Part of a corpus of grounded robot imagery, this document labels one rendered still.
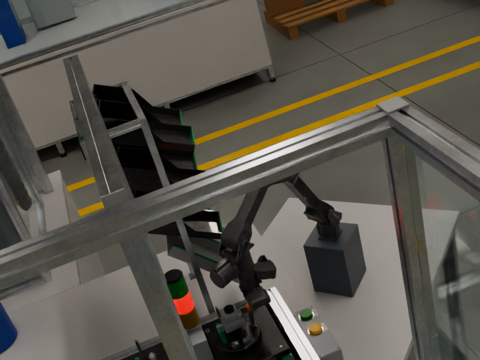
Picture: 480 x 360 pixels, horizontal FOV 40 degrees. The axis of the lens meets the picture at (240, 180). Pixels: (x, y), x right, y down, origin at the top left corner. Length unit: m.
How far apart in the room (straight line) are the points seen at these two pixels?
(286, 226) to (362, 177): 1.87
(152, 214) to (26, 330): 1.91
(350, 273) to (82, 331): 0.98
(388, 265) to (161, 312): 1.51
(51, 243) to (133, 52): 5.02
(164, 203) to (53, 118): 5.12
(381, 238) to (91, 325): 1.10
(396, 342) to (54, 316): 1.27
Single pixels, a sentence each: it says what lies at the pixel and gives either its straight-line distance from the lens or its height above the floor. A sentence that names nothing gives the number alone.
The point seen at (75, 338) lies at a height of 0.86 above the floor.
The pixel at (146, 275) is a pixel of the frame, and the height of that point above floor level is 1.86.
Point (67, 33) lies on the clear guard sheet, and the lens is 5.67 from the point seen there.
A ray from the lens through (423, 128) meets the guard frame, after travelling 0.77.
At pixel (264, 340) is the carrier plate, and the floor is 0.97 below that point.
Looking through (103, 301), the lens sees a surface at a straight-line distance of 2.58.
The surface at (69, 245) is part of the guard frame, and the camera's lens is 0.76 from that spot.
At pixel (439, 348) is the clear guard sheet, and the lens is 1.02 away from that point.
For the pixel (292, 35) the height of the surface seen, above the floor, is 0.04.
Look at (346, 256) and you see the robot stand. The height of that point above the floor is 1.02.
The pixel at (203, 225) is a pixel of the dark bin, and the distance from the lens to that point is 2.12.
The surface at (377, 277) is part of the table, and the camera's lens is 2.30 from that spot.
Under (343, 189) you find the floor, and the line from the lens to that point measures 4.34.
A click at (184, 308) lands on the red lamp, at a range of 1.64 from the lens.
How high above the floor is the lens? 2.36
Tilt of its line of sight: 30 degrees down
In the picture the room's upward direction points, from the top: 16 degrees counter-clockwise
